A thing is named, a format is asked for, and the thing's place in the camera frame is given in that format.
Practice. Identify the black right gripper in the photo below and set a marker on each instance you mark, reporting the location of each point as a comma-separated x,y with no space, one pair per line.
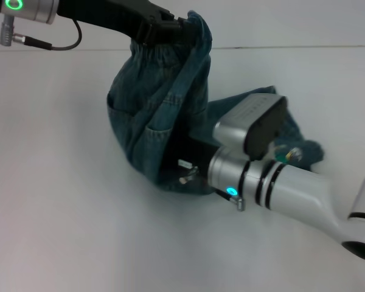
185,161

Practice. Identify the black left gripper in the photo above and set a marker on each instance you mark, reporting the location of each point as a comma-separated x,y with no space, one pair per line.
115,15

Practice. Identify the blue denim shorts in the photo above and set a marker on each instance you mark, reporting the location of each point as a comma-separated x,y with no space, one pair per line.
158,121

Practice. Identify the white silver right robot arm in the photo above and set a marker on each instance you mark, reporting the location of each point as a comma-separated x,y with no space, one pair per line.
292,188

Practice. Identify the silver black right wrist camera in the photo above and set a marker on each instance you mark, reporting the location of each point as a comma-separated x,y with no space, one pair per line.
252,124

